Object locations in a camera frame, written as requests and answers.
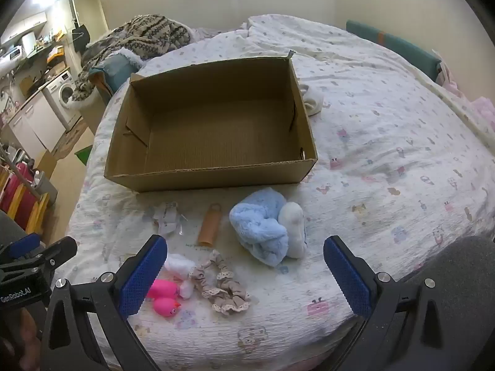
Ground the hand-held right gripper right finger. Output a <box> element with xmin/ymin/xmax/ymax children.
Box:
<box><xmin>324</xmin><ymin>236</ymin><xmax>465</xmax><ymax>371</ymax></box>

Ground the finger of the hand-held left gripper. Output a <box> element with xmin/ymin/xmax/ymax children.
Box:
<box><xmin>23</xmin><ymin>237</ymin><xmax>78</xmax><ymax>279</ymax></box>
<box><xmin>0</xmin><ymin>233</ymin><xmax>41</xmax><ymax>261</ymax></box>

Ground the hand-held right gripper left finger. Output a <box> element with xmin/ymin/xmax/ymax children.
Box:
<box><xmin>41</xmin><ymin>235</ymin><xmax>168</xmax><ymax>371</ymax></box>

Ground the pink rubber duck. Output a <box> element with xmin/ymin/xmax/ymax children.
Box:
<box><xmin>146</xmin><ymin>278</ymin><xmax>180</xmax><ymax>301</ymax></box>
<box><xmin>153</xmin><ymin>297</ymin><xmax>182</xmax><ymax>319</ymax></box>

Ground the plastic packet white label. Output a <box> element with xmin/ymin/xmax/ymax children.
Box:
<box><xmin>149</xmin><ymin>201</ymin><xmax>186</xmax><ymax>236</ymax></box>

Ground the white fluffy plush piece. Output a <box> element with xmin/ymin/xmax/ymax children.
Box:
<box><xmin>278</xmin><ymin>202</ymin><xmax>306</xmax><ymax>259</ymax></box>

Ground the beige lace scrunchie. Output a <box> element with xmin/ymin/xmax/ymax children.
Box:
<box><xmin>189</xmin><ymin>250</ymin><xmax>251</xmax><ymax>317</ymax></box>

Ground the orange-brown small tube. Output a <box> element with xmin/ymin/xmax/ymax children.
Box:
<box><xmin>198</xmin><ymin>203</ymin><xmax>222</xmax><ymax>247</ymax></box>

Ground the light blue fluffy plush cloth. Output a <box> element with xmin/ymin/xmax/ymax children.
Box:
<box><xmin>229</xmin><ymin>190</ymin><xmax>308</xmax><ymax>267</ymax></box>

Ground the brown cardboard box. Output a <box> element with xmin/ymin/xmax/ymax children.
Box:
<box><xmin>104</xmin><ymin>55</ymin><xmax>318</xmax><ymax>193</ymax></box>

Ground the person's left leg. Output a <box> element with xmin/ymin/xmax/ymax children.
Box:
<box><xmin>0</xmin><ymin>211</ymin><xmax>39</xmax><ymax>248</ymax></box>

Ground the person's leg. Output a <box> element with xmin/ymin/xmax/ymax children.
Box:
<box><xmin>398</xmin><ymin>236</ymin><xmax>495</xmax><ymax>371</ymax></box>
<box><xmin>0</xmin><ymin>211</ymin><xmax>39</xmax><ymax>248</ymax></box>

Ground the yellow wooden chair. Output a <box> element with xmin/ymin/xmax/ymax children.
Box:
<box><xmin>0</xmin><ymin>166</ymin><xmax>51</xmax><ymax>236</ymax></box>

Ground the grey bin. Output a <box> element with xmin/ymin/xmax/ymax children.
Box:
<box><xmin>33</xmin><ymin>169</ymin><xmax>58</xmax><ymax>205</ymax></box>

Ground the small floor cardboard box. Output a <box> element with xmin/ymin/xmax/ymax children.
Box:
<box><xmin>37</xmin><ymin>150</ymin><xmax>58</xmax><ymax>178</ymax></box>

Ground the white kitchen cabinet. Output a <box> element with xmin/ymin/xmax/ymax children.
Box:
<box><xmin>8</xmin><ymin>91</ymin><xmax>62</xmax><ymax>159</ymax></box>

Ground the person's right leg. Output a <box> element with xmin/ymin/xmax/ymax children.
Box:
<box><xmin>398</xmin><ymin>236</ymin><xmax>495</xmax><ymax>371</ymax></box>

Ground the bed with patterned white cover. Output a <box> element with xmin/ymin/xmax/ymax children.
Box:
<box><xmin>67</xmin><ymin>15</ymin><xmax>495</xmax><ymax>371</ymax></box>

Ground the white washing machine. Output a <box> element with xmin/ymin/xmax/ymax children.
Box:
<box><xmin>42</xmin><ymin>70</ymin><xmax>83</xmax><ymax>132</ymax></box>

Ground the white rolled cloth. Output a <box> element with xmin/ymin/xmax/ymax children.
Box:
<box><xmin>299</xmin><ymin>83</ymin><xmax>325</xmax><ymax>117</ymax></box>

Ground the teal pillow with fur trim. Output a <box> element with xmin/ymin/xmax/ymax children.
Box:
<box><xmin>89</xmin><ymin>48</ymin><xmax>145</xmax><ymax>97</ymax></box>

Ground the pink cloth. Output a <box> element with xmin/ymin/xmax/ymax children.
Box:
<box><xmin>439</xmin><ymin>62</ymin><xmax>495</xmax><ymax>132</ymax></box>

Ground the black hanging bag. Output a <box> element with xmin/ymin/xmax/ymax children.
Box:
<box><xmin>71</xmin><ymin>21</ymin><xmax>91</xmax><ymax>53</ymax></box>

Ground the teal headboard cushion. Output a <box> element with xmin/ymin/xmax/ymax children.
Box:
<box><xmin>345</xmin><ymin>19</ymin><xmax>442</xmax><ymax>82</ymax></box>

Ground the patterned knit blanket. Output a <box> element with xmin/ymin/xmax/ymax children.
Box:
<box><xmin>70</xmin><ymin>14</ymin><xmax>192</xmax><ymax>109</ymax></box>

